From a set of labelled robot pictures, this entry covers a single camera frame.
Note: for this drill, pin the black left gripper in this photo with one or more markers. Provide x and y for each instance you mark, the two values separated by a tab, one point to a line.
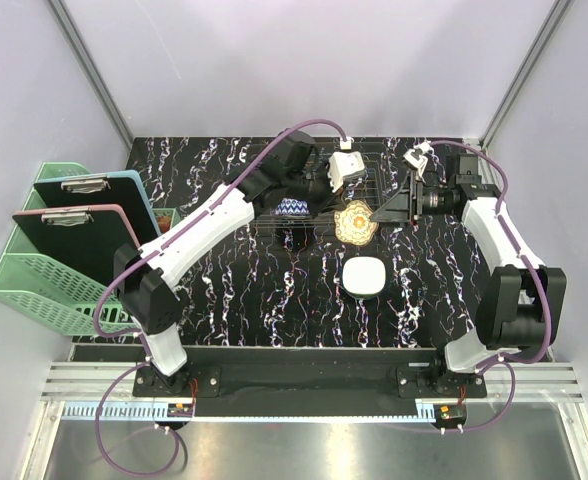
329	203

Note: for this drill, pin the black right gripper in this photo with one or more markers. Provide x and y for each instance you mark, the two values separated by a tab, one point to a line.
398	208

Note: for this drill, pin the blue white zigzag bowl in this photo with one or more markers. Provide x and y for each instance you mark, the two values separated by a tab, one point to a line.
292	208

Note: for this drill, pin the yellow floral scalloped bowl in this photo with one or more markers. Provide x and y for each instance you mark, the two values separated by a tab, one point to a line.
354	225

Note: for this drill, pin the white bowl dark blue outside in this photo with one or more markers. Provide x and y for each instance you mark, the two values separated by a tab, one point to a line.
363	277

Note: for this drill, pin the red patterned bowl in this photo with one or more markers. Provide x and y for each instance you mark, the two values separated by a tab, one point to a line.
164	222

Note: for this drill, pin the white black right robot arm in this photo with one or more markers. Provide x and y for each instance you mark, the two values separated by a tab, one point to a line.
518	316

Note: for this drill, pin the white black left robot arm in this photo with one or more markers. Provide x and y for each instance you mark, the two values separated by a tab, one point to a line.
146	278

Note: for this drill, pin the black marble pattern mat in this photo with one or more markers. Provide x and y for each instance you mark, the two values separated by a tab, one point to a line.
282	287

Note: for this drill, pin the blue edged black clipboard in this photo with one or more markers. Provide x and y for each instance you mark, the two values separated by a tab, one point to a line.
122	188

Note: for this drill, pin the pink edged black clipboard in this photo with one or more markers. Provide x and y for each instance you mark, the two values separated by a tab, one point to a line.
84	238

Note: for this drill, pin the green plastic file basket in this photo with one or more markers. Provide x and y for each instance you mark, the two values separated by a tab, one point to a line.
45	290

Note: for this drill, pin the grey wire dish rack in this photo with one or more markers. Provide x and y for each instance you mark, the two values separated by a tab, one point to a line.
368	188

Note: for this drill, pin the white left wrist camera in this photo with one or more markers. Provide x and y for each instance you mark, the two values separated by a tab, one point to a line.
343	167

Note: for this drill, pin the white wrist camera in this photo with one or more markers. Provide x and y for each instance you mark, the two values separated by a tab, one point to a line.
417	157
343	167

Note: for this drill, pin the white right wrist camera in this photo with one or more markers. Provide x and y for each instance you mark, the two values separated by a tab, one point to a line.
417	157

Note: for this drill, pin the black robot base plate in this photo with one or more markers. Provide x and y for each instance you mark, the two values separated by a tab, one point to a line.
304	377

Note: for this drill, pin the aluminium frame rail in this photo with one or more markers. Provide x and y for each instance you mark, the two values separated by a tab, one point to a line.
114	392

